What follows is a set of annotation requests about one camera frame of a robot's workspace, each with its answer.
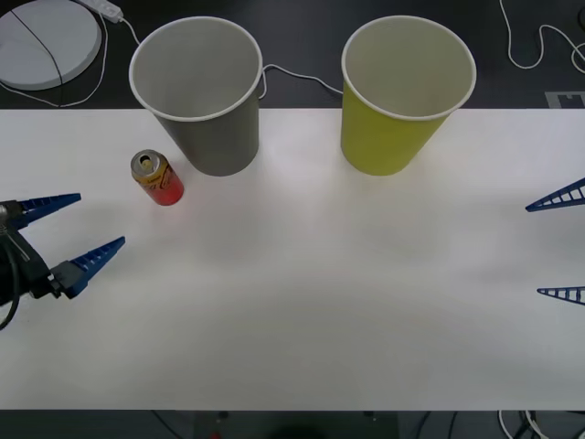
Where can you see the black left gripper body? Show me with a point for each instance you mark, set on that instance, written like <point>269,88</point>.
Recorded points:
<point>34,270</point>

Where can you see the red and gold drink can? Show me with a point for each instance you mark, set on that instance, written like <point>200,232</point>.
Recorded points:
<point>164,187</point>

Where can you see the white power strip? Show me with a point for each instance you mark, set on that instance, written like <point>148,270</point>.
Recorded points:
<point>107,8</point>

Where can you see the round white disc base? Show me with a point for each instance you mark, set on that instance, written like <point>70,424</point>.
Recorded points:
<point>27,55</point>

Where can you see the yellow-green plastic bin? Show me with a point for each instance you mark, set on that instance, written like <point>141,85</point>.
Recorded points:
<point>384,142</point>

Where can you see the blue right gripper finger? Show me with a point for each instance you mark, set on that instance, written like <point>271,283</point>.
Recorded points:
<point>535,206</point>
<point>546,292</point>

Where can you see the grey plastic bin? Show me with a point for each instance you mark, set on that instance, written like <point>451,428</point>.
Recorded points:
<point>219,146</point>

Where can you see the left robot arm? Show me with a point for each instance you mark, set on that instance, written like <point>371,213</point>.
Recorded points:
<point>5,214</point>

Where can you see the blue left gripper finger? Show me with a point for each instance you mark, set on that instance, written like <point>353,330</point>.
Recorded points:
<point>87,265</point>
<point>45,206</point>

